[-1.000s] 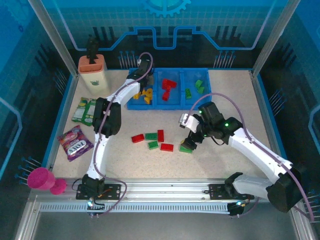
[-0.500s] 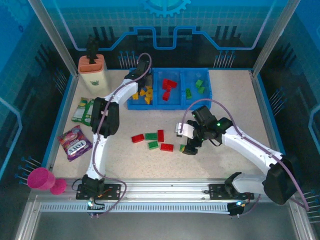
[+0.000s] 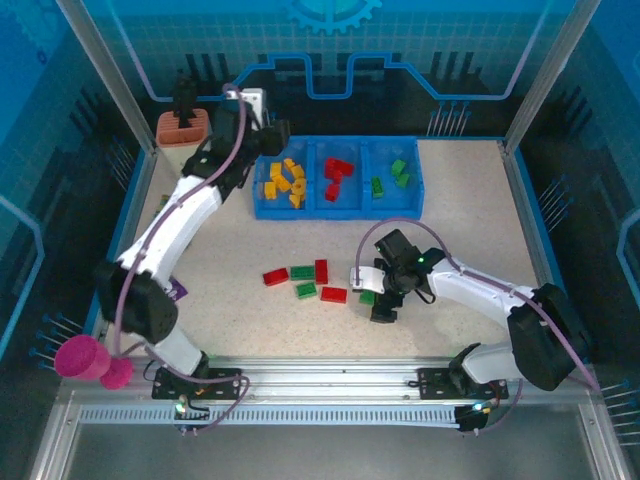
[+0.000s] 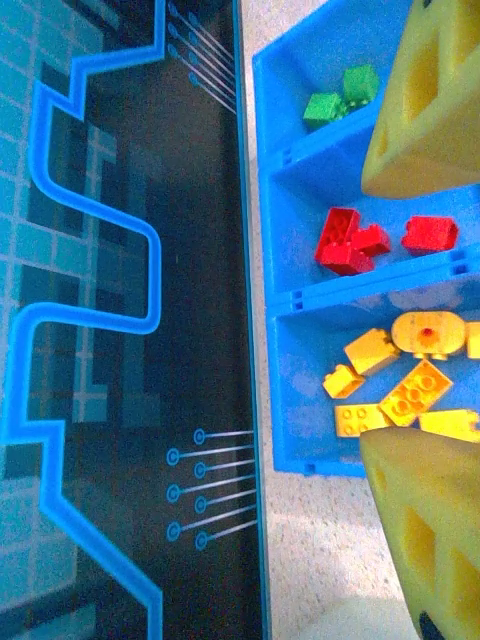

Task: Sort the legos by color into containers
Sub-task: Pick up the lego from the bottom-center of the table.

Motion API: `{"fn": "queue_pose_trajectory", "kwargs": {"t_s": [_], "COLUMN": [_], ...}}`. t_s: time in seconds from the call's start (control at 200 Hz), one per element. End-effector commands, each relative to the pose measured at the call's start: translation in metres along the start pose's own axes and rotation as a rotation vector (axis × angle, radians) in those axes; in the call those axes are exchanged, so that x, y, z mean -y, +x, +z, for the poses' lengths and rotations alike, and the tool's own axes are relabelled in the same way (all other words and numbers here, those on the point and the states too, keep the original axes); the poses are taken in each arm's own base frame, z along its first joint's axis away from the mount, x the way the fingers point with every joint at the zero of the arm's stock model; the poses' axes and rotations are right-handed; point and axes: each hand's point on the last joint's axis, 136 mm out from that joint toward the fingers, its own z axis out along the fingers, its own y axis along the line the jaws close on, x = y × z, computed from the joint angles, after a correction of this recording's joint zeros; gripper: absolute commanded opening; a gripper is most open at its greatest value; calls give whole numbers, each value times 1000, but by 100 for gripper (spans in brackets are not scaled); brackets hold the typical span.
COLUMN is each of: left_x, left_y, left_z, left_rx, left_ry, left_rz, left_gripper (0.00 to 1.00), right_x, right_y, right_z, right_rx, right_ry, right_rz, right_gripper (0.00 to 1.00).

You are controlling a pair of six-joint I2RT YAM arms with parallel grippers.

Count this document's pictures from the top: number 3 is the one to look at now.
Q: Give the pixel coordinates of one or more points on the round yellow lego brick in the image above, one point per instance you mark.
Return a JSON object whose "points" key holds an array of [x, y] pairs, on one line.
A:
{"points": [[298, 186]]}

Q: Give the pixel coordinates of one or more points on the red rectangular lego brick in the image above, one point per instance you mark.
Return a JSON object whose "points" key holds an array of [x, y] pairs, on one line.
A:
{"points": [[346, 169], [276, 276], [321, 270], [331, 164], [334, 294]]}

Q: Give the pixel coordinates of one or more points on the small red lego brick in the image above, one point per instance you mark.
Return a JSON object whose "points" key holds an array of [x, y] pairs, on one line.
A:
{"points": [[335, 177], [332, 192]]}

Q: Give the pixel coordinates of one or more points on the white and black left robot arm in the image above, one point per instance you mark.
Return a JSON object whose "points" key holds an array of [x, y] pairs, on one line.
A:
{"points": [[170, 235]]}

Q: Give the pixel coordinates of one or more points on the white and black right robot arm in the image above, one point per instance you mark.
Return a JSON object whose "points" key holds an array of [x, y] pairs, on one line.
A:
{"points": [[475, 292]]}

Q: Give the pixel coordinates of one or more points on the cream holder with orange top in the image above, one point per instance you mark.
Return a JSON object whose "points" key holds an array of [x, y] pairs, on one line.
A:
{"points": [[172, 137]]}

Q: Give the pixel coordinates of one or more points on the blue plastic bin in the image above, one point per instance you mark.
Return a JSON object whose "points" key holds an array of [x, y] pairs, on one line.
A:
{"points": [[390, 205], [260, 210], [350, 200]]}

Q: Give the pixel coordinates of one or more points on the black controller board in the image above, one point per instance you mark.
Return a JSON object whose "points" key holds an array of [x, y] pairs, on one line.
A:
{"points": [[472, 420], [192, 417]]}

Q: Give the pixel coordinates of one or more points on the small pink foam cylinder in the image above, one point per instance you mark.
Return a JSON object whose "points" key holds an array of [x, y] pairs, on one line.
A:
{"points": [[117, 375]]}

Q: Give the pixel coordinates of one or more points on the large pink foam cylinder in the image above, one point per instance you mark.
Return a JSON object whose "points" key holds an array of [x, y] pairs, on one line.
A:
{"points": [[80, 357]]}

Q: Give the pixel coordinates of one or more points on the wide aluminium base rail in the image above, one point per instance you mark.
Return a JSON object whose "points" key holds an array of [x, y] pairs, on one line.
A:
{"points": [[325, 380]]}

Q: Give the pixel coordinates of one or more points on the aluminium table edge rail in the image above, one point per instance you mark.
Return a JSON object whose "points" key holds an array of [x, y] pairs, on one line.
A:
{"points": [[135, 200], [536, 250]]}

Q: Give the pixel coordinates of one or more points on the aluminium frame post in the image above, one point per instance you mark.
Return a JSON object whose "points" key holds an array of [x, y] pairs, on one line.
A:
{"points": [[107, 65], [552, 65]]}

